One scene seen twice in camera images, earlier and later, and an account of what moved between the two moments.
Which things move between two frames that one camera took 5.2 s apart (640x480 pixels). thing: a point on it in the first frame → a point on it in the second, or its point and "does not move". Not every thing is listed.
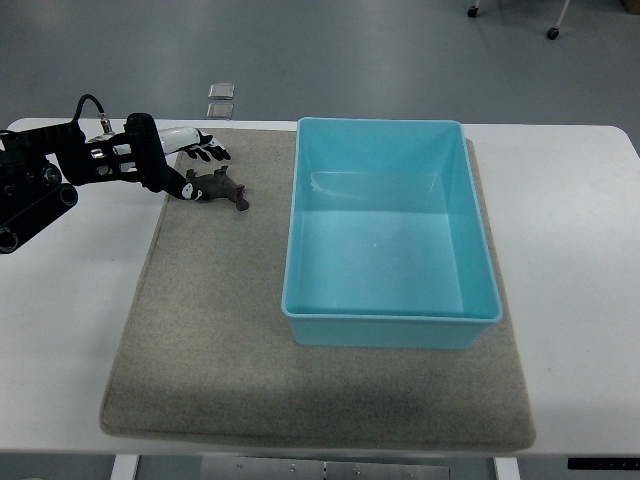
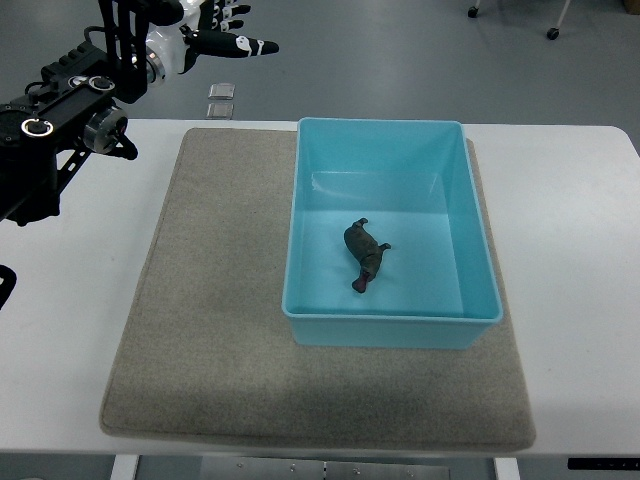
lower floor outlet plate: (220, 110) does not move
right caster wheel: (553, 33) does not move
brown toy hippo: (218, 185) → (366, 251)
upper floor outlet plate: (222, 91) does not move
